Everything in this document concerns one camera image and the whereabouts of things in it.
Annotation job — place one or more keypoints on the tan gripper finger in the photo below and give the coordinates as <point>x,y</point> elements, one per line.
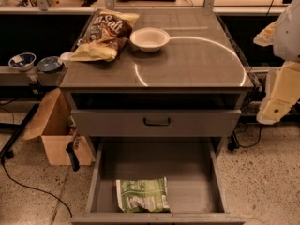
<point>265,37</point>
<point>282,92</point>

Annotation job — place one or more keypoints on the green jalapeno chip bag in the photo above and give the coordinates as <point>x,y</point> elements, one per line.
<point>138,196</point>

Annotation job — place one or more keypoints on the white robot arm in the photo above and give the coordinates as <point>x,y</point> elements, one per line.
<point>284,36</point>

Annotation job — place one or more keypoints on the grey drawer cabinet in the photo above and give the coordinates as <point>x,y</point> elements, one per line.
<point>197,70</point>

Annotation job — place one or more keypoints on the grey open middle drawer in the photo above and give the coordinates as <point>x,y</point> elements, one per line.
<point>195,193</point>

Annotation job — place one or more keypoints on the brown sea salt chip bag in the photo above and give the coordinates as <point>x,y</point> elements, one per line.
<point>106,36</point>

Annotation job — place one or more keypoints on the grey top drawer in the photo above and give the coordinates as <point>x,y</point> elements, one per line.
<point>128,123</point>

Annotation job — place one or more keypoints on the white paper bowl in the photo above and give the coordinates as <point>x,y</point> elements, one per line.
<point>149,40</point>

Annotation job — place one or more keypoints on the small white cup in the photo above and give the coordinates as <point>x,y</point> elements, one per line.
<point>65,57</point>

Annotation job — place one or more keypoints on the dark blue bowl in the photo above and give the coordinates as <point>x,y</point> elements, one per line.
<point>49,64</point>

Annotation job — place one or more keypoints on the cardboard box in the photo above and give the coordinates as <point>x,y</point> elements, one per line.
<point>50,124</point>

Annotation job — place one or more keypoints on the black drawer handle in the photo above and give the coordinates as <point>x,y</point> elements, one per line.
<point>154,123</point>

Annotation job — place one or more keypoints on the black handled tool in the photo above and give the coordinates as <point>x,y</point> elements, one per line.
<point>71,153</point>

